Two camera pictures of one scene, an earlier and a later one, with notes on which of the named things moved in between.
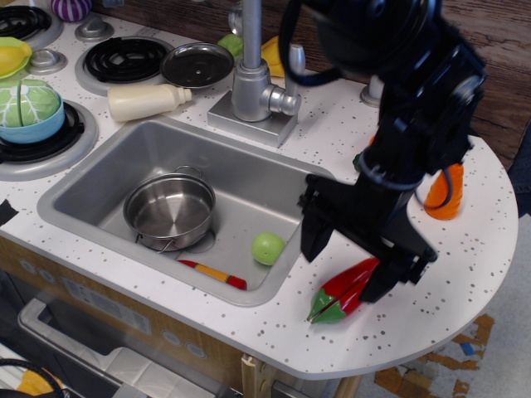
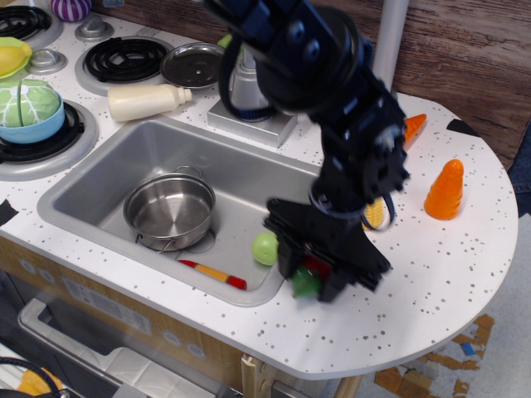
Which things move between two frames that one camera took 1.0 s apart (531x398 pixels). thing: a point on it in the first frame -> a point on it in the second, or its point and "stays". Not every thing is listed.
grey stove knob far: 94,30 stays
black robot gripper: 373,211 -> 343,242
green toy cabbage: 26,100 stays
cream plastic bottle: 127,102 stays
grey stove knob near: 46,61 stays
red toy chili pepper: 342,295 -> 309,278
